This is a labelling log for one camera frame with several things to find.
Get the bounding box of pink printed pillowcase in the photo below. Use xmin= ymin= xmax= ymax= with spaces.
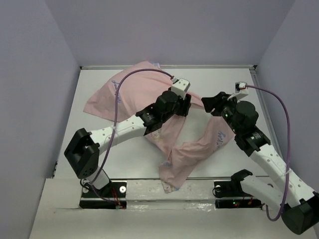
xmin=83 ymin=61 xmax=234 ymax=193

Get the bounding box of white foam front board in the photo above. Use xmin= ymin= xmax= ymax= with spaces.
xmin=27 ymin=176 xmax=315 ymax=239

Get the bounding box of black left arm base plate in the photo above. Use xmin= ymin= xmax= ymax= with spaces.
xmin=79 ymin=180 xmax=127 ymax=210

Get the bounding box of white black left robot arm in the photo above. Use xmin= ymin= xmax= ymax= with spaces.
xmin=64 ymin=90 xmax=191 ymax=197

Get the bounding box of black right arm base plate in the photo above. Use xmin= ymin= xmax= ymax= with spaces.
xmin=212 ymin=169 xmax=264 ymax=209

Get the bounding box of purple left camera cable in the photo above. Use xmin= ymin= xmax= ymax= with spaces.
xmin=88 ymin=69 xmax=175 ymax=202

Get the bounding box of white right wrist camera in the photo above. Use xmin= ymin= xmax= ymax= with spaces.
xmin=227 ymin=82 xmax=249 ymax=101

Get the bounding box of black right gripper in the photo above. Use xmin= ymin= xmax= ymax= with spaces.
xmin=201 ymin=91 xmax=240 ymax=134

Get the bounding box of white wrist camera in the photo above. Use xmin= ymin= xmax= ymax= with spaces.
xmin=170 ymin=78 xmax=190 ymax=100
xmin=227 ymin=82 xmax=249 ymax=101

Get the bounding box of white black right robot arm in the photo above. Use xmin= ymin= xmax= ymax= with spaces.
xmin=201 ymin=92 xmax=319 ymax=235

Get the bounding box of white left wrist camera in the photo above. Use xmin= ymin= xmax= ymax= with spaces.
xmin=170 ymin=78 xmax=190 ymax=100

